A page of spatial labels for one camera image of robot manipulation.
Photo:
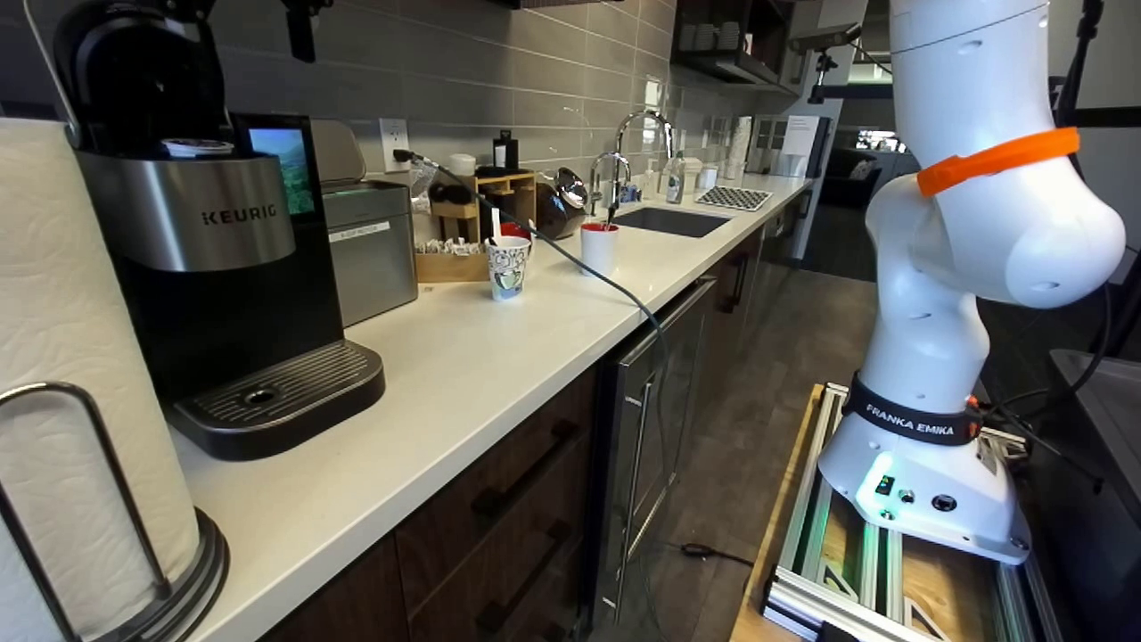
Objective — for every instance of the wooden organizer box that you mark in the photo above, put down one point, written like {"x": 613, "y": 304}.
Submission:
{"x": 462, "y": 215}

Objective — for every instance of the paper towel roll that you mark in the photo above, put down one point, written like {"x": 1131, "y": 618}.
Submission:
{"x": 63, "y": 319}

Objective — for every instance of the chrome faucet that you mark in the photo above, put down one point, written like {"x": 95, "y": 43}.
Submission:
{"x": 644, "y": 136}

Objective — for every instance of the wooden lower cabinet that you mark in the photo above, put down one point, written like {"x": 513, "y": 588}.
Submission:
{"x": 493, "y": 558}

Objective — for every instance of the patterned paper cup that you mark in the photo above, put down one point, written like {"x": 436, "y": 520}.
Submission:
{"x": 507, "y": 266}

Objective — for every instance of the black Keurig coffee machine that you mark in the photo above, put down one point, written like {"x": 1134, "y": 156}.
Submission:
{"x": 214, "y": 228}

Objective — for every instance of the black paper towel holder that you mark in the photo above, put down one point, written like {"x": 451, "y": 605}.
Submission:
{"x": 76, "y": 555}

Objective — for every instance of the kitchen sink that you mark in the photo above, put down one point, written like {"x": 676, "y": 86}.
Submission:
{"x": 671, "y": 222}

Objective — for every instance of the stainless steel container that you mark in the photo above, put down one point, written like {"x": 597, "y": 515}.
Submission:
{"x": 373, "y": 249}

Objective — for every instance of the under-counter fridge door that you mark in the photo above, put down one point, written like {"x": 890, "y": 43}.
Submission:
{"x": 645, "y": 419}

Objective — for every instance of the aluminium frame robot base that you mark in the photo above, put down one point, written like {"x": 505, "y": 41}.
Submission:
{"x": 828, "y": 576}

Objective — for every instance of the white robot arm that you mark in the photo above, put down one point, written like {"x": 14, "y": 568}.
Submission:
{"x": 987, "y": 213}

